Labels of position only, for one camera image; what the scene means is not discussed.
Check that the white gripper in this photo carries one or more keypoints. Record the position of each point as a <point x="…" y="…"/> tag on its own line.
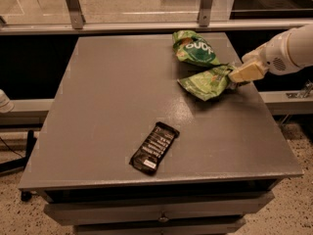
<point x="275" y="56"/>

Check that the green jalapeno chip bag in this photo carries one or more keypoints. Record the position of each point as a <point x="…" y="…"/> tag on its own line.
<point x="208" y="84"/>

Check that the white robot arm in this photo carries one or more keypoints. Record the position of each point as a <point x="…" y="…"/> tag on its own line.
<point x="302" y="52"/>

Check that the green rice chip bag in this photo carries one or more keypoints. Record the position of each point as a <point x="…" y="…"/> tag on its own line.
<point x="192" y="48"/>

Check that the black snack bar wrapper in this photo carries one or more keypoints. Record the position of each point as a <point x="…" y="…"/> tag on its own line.
<point x="151" y="152"/>

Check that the lower grey drawer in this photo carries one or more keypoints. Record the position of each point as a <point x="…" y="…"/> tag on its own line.
<point x="182" y="226"/>

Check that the grey cabinet drawer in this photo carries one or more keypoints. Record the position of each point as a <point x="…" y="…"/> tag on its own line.
<point x="157" y="208"/>

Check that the right metal railing bracket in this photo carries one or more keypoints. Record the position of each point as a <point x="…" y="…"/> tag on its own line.
<point x="204" y="13"/>

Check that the metal railing bracket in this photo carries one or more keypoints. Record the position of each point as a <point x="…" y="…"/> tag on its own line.
<point x="204" y="13"/>
<point x="75" y="14"/>

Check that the left metal railing bracket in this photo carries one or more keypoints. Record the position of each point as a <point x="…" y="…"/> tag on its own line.
<point x="75" y="14"/>

